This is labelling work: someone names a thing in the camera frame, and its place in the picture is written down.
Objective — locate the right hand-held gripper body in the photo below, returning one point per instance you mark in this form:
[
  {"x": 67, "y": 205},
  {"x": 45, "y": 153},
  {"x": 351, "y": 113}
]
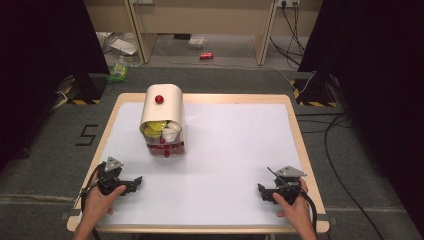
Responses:
[{"x": 287, "y": 186}]

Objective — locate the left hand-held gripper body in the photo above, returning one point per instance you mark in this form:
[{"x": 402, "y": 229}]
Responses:
[{"x": 108, "y": 180}]

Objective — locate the person's left hand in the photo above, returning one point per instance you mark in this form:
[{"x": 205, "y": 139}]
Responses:
[{"x": 98, "y": 203}]

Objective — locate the person's right hand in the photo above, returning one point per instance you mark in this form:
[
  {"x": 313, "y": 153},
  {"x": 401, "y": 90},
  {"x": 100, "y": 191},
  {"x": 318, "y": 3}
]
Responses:
[{"x": 296, "y": 211}]

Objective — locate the white table mat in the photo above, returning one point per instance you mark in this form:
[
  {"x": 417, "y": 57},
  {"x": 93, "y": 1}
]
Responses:
[{"x": 226, "y": 160}]

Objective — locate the yellow cup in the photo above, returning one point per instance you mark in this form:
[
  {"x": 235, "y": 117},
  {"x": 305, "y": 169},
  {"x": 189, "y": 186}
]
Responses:
[{"x": 151, "y": 132}]

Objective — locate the white cup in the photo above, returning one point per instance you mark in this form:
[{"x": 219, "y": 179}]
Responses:
[
  {"x": 175, "y": 126},
  {"x": 169, "y": 135}
]

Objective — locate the yellow-green soft item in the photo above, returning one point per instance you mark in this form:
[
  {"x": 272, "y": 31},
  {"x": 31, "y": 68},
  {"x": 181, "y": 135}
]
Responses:
[{"x": 156, "y": 125}]

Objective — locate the cream cabinet with red knobs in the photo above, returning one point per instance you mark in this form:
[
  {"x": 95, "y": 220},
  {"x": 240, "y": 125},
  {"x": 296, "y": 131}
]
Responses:
[{"x": 163, "y": 106}]

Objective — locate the black stand base striped tape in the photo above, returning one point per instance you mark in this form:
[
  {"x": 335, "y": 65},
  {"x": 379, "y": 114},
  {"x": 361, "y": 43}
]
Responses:
[
  {"x": 83, "y": 90},
  {"x": 315, "y": 91}
]

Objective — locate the wooden table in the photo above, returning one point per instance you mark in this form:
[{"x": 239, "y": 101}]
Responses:
[{"x": 206, "y": 97}]

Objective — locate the green packet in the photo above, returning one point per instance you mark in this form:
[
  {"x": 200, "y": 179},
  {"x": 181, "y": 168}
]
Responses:
[{"x": 117, "y": 72}]

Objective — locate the black curtain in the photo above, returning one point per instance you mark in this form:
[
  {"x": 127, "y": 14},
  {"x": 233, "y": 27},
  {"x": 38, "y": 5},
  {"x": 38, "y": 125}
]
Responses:
[
  {"x": 376, "y": 83},
  {"x": 40, "y": 66}
]

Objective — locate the clear plastic bags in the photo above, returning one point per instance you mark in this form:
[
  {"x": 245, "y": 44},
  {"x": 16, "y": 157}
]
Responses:
[{"x": 121, "y": 46}]

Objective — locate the red can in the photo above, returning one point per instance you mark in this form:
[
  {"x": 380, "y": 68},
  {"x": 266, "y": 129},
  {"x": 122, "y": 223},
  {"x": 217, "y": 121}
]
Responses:
[{"x": 206, "y": 55}]

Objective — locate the white plastic wrapper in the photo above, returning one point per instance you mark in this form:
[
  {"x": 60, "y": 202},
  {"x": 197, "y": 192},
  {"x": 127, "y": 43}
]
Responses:
[{"x": 197, "y": 41}]

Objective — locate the beige desk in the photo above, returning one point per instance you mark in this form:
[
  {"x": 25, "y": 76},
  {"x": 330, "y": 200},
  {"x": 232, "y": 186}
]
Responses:
[{"x": 200, "y": 16}]

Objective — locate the white power strip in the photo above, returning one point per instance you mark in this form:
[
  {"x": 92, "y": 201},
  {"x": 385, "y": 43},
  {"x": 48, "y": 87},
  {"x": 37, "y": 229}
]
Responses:
[{"x": 288, "y": 2}]

